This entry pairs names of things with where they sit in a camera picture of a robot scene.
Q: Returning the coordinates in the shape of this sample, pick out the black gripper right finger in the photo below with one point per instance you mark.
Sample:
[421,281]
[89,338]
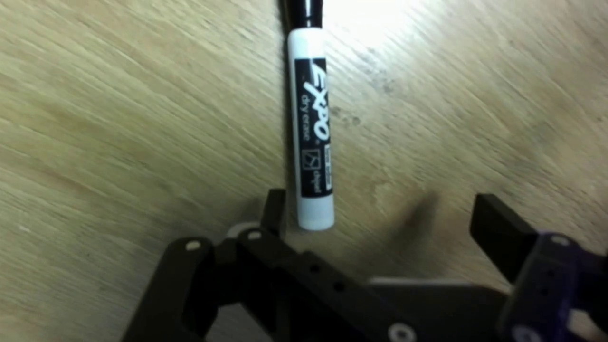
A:
[535,262]

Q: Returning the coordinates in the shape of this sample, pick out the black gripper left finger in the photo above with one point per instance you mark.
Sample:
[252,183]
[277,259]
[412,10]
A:
[254,272]

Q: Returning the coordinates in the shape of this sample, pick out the black white Expo marker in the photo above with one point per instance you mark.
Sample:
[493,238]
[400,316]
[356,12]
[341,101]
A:
[311,126]

